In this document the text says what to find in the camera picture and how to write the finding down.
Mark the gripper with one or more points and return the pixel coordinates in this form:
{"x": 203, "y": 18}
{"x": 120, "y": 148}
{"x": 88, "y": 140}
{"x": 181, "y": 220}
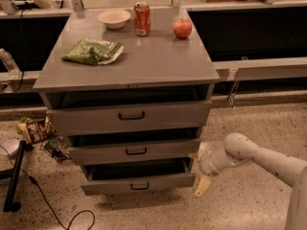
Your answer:
{"x": 205, "y": 165}

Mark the grey bottom drawer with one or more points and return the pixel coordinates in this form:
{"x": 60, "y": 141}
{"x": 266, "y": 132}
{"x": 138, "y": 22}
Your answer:
{"x": 140, "y": 176}

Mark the grey drawer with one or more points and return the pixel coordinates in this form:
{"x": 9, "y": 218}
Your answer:
{"x": 128, "y": 117}
{"x": 134, "y": 146}
{"x": 140, "y": 176}

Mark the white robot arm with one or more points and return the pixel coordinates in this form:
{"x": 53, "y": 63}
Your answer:
{"x": 238, "y": 150}

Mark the grey top drawer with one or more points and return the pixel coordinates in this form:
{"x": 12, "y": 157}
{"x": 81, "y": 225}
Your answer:
{"x": 128, "y": 117}

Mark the grey middle drawer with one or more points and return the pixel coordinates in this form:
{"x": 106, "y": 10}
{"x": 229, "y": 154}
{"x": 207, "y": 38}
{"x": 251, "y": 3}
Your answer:
{"x": 134, "y": 146}

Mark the grey drawer cabinet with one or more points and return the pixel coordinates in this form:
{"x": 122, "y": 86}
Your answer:
{"x": 157, "y": 68}

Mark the red apple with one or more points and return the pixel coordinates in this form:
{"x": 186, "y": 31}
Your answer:
{"x": 182, "y": 28}

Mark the dark snack bag on floor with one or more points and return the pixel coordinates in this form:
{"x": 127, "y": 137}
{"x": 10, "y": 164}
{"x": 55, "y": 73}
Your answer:
{"x": 56, "y": 148}

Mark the green chip bag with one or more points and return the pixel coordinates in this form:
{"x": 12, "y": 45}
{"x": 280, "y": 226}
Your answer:
{"x": 94, "y": 52}

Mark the brown snack bag on floor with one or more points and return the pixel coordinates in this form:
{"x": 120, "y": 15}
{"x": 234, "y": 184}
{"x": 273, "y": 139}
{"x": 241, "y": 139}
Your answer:
{"x": 35, "y": 131}

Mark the orange soda can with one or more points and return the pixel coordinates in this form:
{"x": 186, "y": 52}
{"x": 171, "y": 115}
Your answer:
{"x": 142, "y": 18}

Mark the white ceramic bowl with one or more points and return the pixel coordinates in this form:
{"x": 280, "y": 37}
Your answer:
{"x": 114, "y": 19}

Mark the white round floor object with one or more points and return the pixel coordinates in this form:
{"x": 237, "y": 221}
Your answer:
{"x": 9, "y": 147}

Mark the black stand leg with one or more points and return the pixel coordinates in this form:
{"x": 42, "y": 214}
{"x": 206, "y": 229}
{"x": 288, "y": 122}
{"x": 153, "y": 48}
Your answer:
{"x": 10, "y": 205}

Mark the clear plastic bottle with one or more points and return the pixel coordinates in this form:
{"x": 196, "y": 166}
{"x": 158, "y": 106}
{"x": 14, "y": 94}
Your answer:
{"x": 10, "y": 64}

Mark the grey metal rail frame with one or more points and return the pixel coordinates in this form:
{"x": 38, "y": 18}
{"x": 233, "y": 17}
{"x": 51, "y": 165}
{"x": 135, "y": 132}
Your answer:
{"x": 284, "y": 16}

